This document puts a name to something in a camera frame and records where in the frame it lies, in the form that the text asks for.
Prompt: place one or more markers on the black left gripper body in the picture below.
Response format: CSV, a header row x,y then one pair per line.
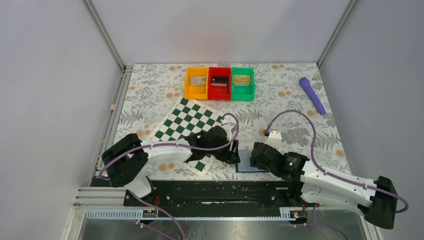
x,y
232,151

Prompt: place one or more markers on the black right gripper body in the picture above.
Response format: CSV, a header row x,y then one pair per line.
x,y
257,156

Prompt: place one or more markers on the blue leather card holder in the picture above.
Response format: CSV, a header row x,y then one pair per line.
x,y
244,165

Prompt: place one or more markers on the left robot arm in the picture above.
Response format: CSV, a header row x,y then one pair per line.
x,y
124,161

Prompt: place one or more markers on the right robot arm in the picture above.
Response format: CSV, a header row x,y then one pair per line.
x,y
372,199

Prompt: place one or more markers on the black card box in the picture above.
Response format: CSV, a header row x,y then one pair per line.
x,y
219,81

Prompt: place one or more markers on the silver card box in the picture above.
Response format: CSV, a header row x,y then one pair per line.
x,y
197,80

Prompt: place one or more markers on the gold card box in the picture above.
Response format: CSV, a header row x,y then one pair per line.
x,y
241,80

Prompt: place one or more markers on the green white chessboard mat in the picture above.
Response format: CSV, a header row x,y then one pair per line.
x,y
186,117

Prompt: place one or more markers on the red plastic bin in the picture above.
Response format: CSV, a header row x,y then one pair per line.
x,y
219,92

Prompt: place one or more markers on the green plastic bin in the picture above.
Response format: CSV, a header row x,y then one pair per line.
x,y
243,93

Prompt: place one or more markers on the yellow plastic bin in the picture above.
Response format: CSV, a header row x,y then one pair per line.
x,y
196,92

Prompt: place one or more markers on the floral table mat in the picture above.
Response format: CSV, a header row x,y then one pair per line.
x,y
279,103

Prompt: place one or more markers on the purple toy microphone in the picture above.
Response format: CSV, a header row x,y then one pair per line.
x,y
307,88

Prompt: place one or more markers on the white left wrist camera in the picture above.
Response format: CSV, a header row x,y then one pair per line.
x,y
229,128

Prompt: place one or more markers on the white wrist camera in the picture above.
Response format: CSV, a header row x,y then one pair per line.
x,y
274,139
229,128

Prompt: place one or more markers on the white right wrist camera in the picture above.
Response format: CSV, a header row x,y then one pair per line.
x,y
274,139

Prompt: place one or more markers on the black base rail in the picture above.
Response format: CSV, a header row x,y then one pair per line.
x,y
214,199

